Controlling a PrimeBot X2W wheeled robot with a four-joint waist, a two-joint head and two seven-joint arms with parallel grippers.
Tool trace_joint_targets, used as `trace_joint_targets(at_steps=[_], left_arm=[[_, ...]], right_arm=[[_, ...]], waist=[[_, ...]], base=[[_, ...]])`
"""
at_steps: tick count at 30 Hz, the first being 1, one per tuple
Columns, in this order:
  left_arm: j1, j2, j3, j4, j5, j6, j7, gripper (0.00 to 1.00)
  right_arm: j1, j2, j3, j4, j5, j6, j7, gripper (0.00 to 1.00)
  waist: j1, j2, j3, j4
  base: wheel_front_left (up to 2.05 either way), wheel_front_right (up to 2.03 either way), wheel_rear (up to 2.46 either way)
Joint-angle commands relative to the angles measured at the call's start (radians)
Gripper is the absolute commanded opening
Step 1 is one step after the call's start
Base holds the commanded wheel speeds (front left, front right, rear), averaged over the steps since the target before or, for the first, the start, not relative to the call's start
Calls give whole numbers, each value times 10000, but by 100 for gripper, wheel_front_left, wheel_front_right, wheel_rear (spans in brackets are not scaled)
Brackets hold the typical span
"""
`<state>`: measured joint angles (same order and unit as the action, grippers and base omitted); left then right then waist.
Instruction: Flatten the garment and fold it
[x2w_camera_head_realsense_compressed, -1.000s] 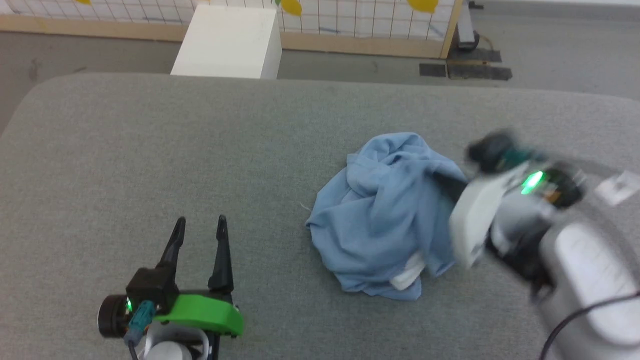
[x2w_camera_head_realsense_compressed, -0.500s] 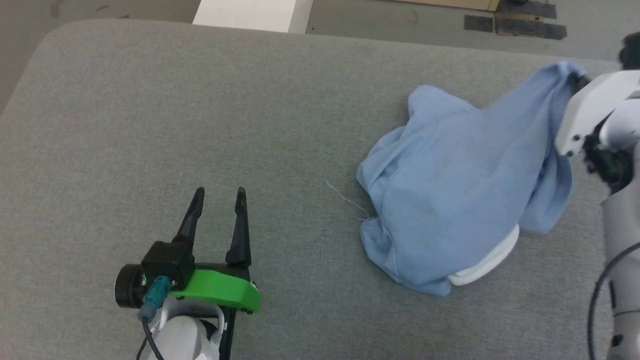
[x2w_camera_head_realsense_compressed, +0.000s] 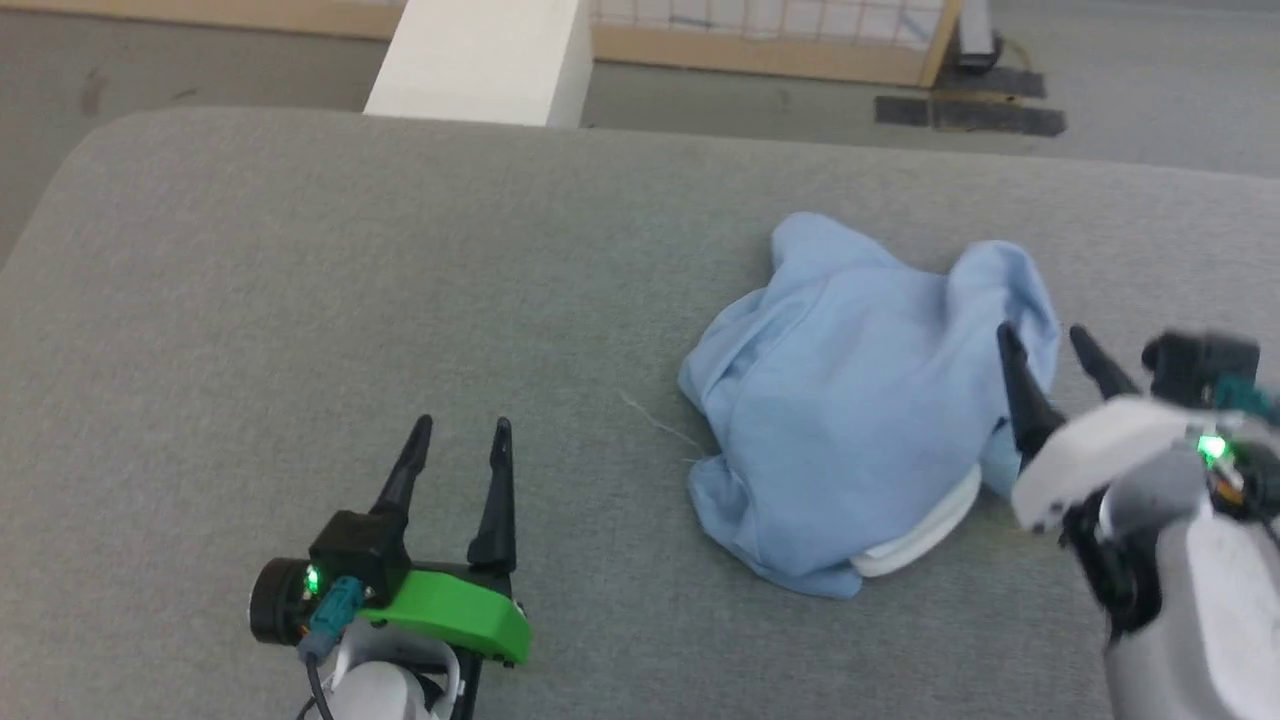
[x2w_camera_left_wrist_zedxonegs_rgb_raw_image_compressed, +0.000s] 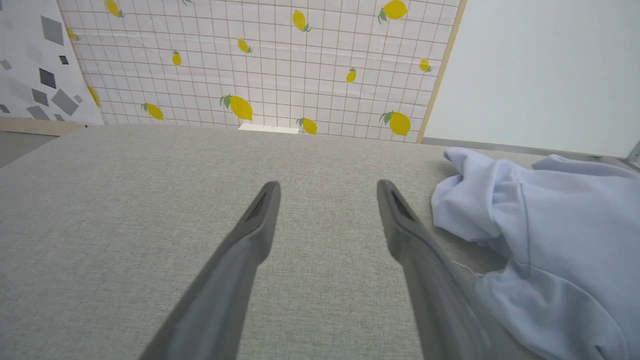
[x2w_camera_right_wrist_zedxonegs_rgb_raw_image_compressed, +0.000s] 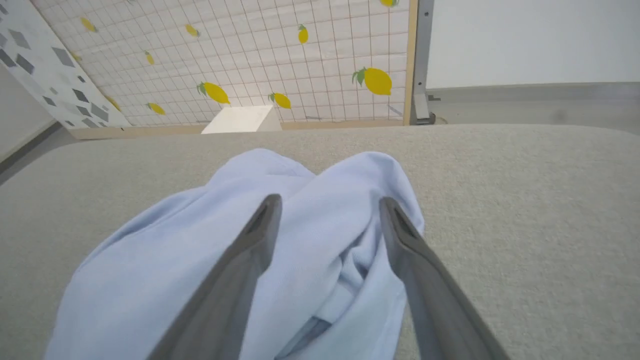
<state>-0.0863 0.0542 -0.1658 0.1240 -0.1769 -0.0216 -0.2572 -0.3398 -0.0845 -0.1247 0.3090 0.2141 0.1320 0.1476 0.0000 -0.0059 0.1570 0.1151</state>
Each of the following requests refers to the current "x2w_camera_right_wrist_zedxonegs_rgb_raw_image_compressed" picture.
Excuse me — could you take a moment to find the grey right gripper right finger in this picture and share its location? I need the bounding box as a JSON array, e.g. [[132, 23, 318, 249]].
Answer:
[[378, 196, 511, 360]]

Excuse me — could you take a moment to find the grey metal post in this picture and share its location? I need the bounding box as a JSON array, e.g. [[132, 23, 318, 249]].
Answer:
[[410, 0, 437, 126]]

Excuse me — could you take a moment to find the light blue garment white lining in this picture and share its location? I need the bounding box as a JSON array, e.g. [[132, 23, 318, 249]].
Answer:
[[44, 148, 426, 360]]

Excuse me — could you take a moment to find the white box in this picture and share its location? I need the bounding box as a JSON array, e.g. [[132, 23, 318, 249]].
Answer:
[[201, 105, 283, 135]]

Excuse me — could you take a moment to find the lemon print grid panel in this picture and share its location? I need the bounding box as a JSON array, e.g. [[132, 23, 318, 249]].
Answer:
[[30, 0, 420, 140]]

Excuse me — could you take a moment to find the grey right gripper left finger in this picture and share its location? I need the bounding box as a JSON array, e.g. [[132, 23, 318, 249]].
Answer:
[[146, 194, 283, 360]]

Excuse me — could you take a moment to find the white grey terrazzo pattern panel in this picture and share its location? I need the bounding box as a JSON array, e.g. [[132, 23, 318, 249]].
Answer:
[[0, 0, 132, 130]]

